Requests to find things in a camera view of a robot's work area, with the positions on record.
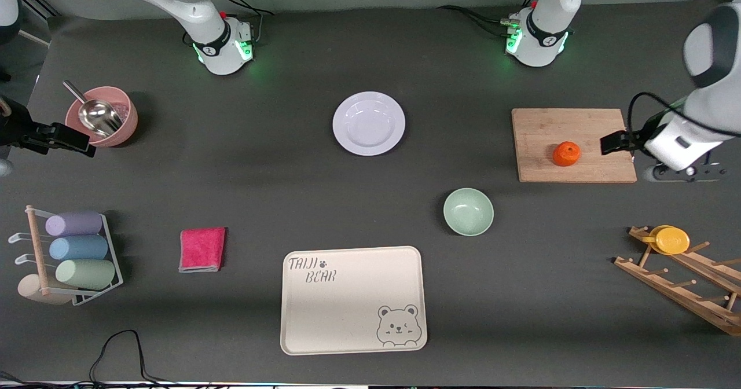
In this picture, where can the blue cup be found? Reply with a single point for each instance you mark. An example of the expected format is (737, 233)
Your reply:
(78, 248)

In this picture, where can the cream bear print tray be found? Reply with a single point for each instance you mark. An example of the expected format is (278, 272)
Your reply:
(347, 308)

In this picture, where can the green cup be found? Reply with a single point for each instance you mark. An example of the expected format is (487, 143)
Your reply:
(85, 274)

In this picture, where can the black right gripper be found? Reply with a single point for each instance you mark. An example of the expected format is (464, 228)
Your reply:
(17, 126)

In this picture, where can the pale green bowl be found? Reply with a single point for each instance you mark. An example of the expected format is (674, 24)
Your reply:
(468, 212)

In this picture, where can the beige cup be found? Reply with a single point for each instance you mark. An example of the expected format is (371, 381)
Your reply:
(32, 289)

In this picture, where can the metal scoop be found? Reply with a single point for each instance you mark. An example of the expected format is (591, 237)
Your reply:
(98, 116)

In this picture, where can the pink folded cloth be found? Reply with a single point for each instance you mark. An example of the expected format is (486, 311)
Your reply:
(202, 249)

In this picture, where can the purple cup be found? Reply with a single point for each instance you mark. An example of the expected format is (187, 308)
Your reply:
(74, 224)

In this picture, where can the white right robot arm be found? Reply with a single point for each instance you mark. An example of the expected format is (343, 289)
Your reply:
(191, 7)

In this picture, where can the wooden peg drying rack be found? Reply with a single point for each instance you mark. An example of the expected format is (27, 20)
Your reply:
(683, 293)

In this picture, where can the wooden cutting board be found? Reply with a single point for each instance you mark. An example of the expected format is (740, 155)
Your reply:
(570, 146)

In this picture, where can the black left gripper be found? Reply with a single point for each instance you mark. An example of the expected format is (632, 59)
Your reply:
(632, 139)

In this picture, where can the white round plate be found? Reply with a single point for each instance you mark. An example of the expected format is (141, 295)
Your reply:
(369, 124)

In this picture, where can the pink bowl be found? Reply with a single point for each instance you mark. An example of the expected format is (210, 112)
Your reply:
(127, 125)

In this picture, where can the yellow cup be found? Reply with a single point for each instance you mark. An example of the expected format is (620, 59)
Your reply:
(671, 240)

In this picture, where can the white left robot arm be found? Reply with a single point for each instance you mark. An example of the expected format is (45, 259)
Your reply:
(541, 41)

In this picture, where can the orange mandarin fruit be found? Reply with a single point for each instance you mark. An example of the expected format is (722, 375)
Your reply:
(566, 154)

